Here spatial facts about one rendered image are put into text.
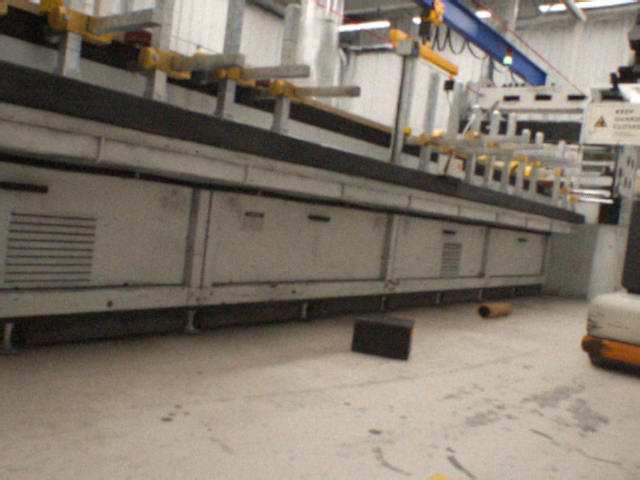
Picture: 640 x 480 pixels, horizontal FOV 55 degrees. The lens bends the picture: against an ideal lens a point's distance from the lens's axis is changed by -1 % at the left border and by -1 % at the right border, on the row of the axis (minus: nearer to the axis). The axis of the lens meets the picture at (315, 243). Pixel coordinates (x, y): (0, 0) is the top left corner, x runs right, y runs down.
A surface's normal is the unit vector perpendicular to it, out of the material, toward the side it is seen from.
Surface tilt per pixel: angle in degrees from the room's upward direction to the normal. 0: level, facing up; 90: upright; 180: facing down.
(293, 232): 90
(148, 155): 90
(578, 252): 90
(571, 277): 90
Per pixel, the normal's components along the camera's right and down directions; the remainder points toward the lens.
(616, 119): -0.61, -0.03
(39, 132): 0.79, 0.13
